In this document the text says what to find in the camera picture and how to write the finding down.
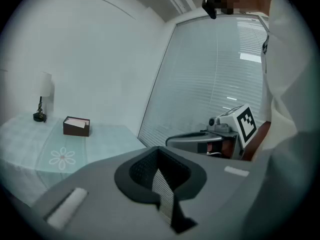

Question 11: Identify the black head-worn camera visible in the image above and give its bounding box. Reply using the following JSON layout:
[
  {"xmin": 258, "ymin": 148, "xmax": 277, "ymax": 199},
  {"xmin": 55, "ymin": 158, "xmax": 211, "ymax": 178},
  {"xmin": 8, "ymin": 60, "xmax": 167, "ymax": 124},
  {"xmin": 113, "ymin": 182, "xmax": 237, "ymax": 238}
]
[{"xmin": 201, "ymin": 0, "xmax": 224, "ymax": 20}]

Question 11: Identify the table lamp with white shade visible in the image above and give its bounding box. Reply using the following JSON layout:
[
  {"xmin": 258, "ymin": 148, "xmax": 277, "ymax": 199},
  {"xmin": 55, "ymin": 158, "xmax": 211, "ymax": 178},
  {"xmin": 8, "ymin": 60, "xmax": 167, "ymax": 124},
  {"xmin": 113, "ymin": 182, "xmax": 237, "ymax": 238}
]
[{"xmin": 32, "ymin": 71, "xmax": 53, "ymax": 123}]

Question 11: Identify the pale green floral table runner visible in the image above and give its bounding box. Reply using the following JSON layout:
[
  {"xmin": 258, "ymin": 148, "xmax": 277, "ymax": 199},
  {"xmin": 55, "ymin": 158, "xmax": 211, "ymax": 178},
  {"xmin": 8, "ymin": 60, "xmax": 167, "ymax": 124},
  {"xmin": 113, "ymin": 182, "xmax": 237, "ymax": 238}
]
[{"xmin": 34, "ymin": 118, "xmax": 91, "ymax": 190}]

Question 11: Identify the person's right forearm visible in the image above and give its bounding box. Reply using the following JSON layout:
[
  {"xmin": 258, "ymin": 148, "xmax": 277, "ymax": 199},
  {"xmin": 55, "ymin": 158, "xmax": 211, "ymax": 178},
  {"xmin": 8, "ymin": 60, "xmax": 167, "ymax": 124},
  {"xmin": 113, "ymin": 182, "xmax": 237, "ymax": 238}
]
[{"xmin": 242, "ymin": 120, "xmax": 273, "ymax": 162}]

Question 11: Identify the person's white shirt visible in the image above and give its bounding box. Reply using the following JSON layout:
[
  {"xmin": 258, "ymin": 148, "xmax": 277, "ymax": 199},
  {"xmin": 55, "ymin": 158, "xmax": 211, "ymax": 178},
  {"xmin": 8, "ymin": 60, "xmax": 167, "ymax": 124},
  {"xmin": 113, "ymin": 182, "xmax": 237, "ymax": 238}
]
[{"xmin": 243, "ymin": 0, "xmax": 320, "ymax": 240}]

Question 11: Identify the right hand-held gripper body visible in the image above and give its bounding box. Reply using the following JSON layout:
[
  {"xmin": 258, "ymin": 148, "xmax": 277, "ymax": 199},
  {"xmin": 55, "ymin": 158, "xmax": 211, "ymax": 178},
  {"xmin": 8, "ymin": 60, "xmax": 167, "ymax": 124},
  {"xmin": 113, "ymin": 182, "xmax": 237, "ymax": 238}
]
[{"xmin": 165, "ymin": 103, "xmax": 258, "ymax": 162}]

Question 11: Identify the window with white blinds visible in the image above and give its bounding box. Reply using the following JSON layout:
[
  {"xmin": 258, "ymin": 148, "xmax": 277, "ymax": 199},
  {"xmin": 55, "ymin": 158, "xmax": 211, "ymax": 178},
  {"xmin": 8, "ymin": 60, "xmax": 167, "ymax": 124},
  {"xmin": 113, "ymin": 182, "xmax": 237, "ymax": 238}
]
[{"xmin": 137, "ymin": 13, "xmax": 273, "ymax": 149}]

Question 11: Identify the white tissue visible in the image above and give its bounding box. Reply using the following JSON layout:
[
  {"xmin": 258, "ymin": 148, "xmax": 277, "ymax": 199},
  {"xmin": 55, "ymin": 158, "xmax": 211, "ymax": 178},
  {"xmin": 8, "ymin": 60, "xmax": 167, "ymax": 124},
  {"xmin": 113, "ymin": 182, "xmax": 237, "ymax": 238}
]
[{"xmin": 65, "ymin": 117, "xmax": 89, "ymax": 129}]

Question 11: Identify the white tablecloth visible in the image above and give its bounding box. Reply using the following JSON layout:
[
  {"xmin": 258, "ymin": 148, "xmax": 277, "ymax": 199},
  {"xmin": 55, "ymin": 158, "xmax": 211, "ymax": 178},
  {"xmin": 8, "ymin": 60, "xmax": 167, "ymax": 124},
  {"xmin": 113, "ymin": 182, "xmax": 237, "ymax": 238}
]
[{"xmin": 0, "ymin": 111, "xmax": 147, "ymax": 208}]

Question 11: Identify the dark brown tissue box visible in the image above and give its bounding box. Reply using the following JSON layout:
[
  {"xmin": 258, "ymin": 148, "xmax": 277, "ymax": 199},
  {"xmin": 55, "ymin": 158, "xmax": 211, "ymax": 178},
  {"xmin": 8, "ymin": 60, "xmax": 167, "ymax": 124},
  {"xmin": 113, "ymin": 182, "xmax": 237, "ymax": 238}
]
[{"xmin": 62, "ymin": 115, "xmax": 91, "ymax": 138}]

